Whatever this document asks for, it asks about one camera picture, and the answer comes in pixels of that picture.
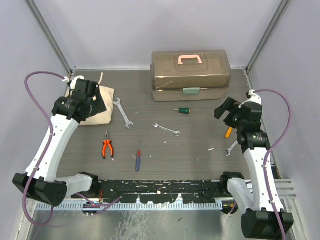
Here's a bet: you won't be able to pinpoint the brown translucent toolbox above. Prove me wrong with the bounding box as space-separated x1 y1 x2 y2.
150 49 232 102

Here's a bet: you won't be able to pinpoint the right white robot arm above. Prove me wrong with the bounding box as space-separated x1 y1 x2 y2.
214 95 294 240

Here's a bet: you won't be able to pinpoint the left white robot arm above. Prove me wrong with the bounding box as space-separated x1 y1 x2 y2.
12 78 107 207

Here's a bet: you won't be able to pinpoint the silver wrench near right arm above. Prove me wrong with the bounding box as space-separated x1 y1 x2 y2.
223 140 238 157

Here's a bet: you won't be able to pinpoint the beige cloth bag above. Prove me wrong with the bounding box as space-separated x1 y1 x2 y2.
80 72 115 126

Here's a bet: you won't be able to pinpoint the large silver wrench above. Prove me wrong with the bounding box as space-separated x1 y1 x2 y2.
113 98 134 130

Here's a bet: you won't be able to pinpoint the small silver wrench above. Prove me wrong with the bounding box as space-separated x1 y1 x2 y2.
152 122 181 137

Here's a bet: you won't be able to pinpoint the yellow handled tool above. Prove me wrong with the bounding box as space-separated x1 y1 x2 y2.
224 127 233 139

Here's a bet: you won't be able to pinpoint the orange handled pliers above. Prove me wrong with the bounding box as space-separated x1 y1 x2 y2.
101 130 114 160

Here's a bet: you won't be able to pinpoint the green handled screwdriver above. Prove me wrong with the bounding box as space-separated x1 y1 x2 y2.
173 107 191 115

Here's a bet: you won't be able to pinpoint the blue handled screwdriver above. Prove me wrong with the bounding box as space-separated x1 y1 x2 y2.
135 140 141 172

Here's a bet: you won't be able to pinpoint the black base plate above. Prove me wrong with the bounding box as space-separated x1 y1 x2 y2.
82 180 232 204

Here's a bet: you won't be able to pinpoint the slotted cable duct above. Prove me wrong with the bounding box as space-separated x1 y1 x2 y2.
36 201 223 211

